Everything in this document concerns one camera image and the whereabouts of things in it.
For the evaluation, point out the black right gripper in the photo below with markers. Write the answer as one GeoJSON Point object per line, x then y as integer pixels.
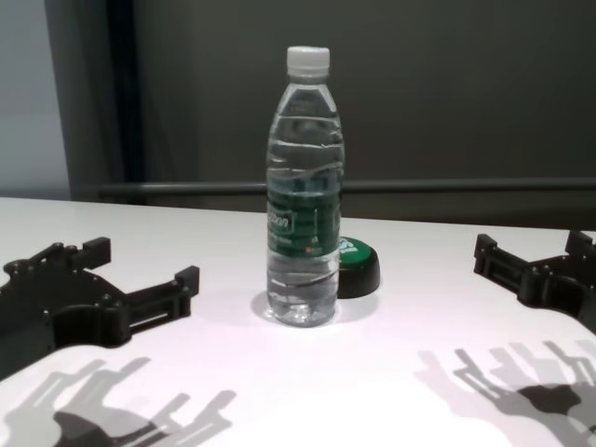
{"type": "Point", "coordinates": [572, 298]}

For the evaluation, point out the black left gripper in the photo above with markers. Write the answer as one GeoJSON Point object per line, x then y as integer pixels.
{"type": "Point", "coordinates": [51, 312]}

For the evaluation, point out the clear water bottle green label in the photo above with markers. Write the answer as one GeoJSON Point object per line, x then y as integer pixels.
{"type": "Point", "coordinates": [302, 186]}

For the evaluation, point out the green YES button black base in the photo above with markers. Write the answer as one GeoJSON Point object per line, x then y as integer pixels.
{"type": "Point", "coordinates": [361, 274]}

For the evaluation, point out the grey horizontal rail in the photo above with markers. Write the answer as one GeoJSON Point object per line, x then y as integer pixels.
{"type": "Point", "coordinates": [465, 187]}

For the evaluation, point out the dark vertical frame post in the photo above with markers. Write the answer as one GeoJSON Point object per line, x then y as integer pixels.
{"type": "Point", "coordinates": [125, 102]}

